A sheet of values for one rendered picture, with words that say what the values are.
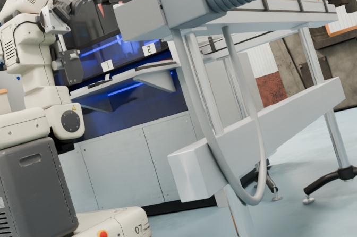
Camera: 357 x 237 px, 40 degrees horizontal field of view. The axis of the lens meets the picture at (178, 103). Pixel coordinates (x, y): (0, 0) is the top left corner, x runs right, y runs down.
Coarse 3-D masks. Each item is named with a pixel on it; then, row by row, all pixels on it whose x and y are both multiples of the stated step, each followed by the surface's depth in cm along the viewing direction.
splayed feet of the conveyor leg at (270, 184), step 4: (256, 172) 285; (256, 176) 285; (268, 176) 274; (256, 180) 304; (268, 180) 271; (272, 180) 271; (268, 184) 268; (272, 184) 266; (272, 188) 264; (276, 188) 264; (272, 192) 265; (276, 192) 264; (276, 196) 264; (280, 196) 264; (276, 200) 262
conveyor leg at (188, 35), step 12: (168, 36) 129; (192, 36) 129; (192, 48) 129; (192, 60) 129; (204, 72) 129; (204, 84) 129; (204, 96) 129; (216, 108) 130; (216, 120) 129; (216, 132) 129; (228, 192) 129; (228, 204) 130; (240, 204) 129; (240, 216) 129; (240, 228) 129; (252, 228) 130
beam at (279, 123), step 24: (312, 96) 201; (336, 96) 234; (264, 120) 151; (288, 120) 170; (312, 120) 193; (192, 144) 125; (240, 144) 133; (264, 144) 147; (192, 168) 113; (216, 168) 118; (240, 168) 129; (192, 192) 114
